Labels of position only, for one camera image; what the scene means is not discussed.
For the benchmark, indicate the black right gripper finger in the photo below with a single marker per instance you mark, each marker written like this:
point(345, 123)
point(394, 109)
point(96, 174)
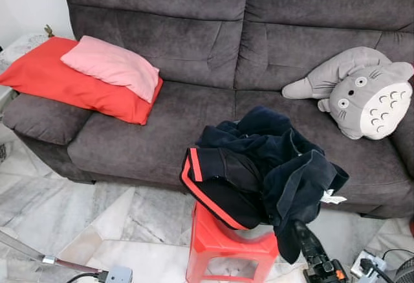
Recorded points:
point(310, 247)

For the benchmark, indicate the navy fleece garment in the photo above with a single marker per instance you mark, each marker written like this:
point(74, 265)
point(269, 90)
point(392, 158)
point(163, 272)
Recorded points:
point(304, 179)

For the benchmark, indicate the black mesh floor fan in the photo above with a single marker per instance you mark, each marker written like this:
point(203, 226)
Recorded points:
point(404, 273)

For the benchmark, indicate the red plastic stool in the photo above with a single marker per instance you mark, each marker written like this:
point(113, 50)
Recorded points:
point(226, 244)

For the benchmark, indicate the black red striped track pants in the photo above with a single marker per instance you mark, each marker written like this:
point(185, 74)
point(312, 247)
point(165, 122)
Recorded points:
point(226, 195)

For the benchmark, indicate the grey totoro plush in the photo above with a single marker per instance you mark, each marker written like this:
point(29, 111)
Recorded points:
point(362, 95)

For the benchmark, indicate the silver metal clothes rack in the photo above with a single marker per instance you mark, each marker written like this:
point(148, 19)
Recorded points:
point(48, 260)

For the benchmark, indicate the pink pillow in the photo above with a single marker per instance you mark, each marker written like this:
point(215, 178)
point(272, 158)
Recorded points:
point(113, 66)

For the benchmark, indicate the dark grey fabric sofa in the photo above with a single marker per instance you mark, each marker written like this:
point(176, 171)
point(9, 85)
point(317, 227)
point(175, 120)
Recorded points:
point(162, 11)

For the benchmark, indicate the red pillow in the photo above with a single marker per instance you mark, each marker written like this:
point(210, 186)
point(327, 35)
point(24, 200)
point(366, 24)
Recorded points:
point(58, 82)

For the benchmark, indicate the lace covered side table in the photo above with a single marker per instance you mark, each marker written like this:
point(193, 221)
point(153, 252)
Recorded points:
point(19, 48)

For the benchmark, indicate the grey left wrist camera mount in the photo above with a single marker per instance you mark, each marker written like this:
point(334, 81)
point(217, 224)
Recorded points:
point(119, 275)

